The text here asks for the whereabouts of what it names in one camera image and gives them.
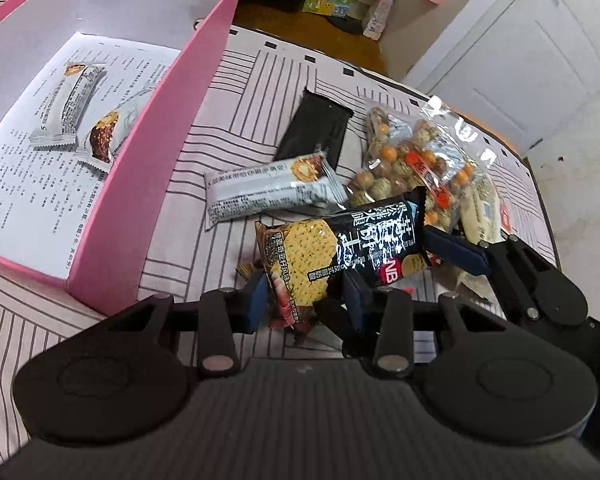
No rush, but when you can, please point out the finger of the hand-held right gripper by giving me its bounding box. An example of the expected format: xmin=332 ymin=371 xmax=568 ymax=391
xmin=424 ymin=226 xmax=538 ymax=320
xmin=314 ymin=300 xmax=376 ymax=357

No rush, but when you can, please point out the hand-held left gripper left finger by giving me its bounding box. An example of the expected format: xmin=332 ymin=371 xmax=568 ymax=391
xmin=105 ymin=272 xmax=271 ymax=379

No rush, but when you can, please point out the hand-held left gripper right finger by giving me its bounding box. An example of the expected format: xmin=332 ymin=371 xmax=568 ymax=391
xmin=342 ymin=270 xmax=523 ymax=379

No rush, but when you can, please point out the black cracker packet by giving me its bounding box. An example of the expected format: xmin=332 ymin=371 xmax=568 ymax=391
xmin=254 ymin=186 xmax=431 ymax=335

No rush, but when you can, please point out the clear bag of coated nuts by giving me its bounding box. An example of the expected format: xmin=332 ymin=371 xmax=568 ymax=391
xmin=347 ymin=95 xmax=498 ymax=241

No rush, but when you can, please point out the pink cardboard box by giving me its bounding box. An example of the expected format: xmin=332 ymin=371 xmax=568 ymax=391
xmin=0 ymin=0 xmax=247 ymax=317

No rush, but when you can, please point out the plain black snack packet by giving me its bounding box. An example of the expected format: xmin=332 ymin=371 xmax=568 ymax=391
xmin=272 ymin=87 xmax=353 ymax=168

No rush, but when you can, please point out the small orange wrapper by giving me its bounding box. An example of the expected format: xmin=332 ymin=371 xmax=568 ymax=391
xmin=236 ymin=259 xmax=267 ymax=283

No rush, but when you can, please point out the cream snack packet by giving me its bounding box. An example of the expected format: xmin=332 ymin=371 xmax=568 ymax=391
xmin=450 ymin=175 xmax=518 ymax=301

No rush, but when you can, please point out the white snack bar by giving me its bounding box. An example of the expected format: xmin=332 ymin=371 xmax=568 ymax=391
xmin=203 ymin=152 xmax=348 ymax=232
xmin=75 ymin=96 xmax=151 ymax=177
xmin=29 ymin=61 xmax=106 ymax=151

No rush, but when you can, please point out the white door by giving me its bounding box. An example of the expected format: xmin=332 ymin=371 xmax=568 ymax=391
xmin=405 ymin=0 xmax=600 ymax=156

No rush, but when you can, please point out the white pouch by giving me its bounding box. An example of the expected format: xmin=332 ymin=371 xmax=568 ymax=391
xmin=362 ymin=0 xmax=397 ymax=41

